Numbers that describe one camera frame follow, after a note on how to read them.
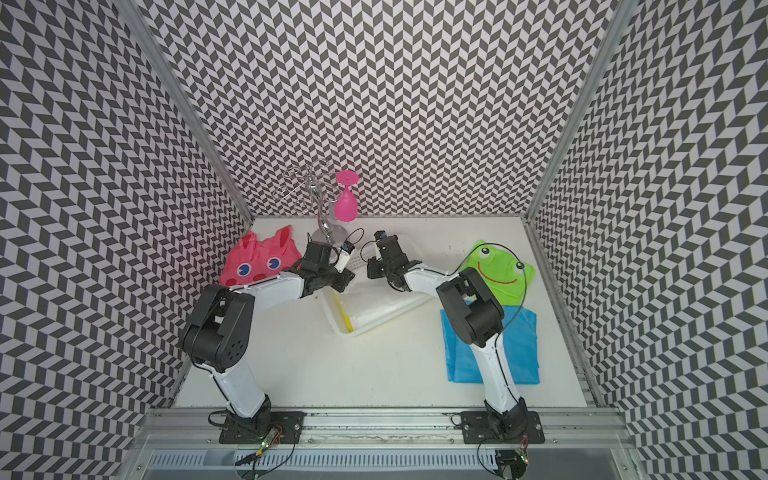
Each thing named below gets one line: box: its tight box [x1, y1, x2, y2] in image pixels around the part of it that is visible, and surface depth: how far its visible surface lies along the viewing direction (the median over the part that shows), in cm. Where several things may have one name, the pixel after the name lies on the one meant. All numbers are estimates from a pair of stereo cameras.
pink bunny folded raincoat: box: [219, 225, 303, 288], surface depth 107 cm
